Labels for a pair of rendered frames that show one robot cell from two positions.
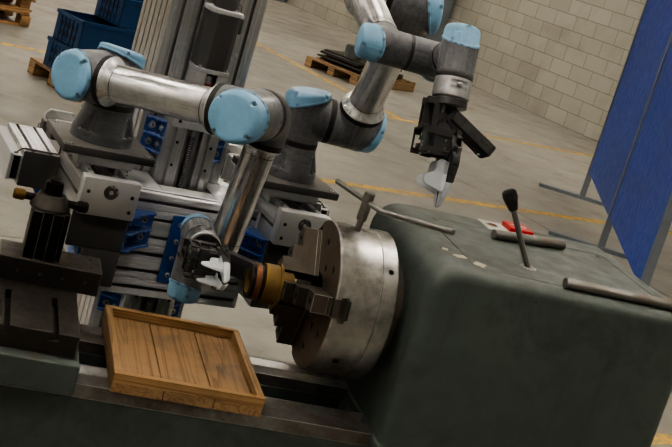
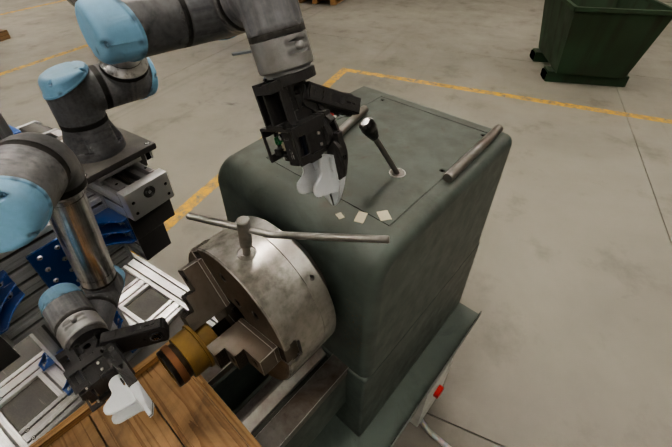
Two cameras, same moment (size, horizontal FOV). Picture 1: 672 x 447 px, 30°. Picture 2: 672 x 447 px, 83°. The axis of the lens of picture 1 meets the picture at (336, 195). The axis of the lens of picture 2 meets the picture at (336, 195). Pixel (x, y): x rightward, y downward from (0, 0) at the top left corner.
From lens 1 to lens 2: 2.03 m
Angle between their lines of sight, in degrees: 38
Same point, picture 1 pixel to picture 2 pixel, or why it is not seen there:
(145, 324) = (86, 422)
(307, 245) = (199, 286)
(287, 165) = (94, 148)
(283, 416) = (284, 431)
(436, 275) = (371, 269)
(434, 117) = (288, 110)
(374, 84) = not seen: hidden behind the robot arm
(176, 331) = not seen: hidden behind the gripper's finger
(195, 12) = not seen: outside the picture
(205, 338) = (151, 378)
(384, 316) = (328, 317)
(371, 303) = (314, 321)
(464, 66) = (292, 12)
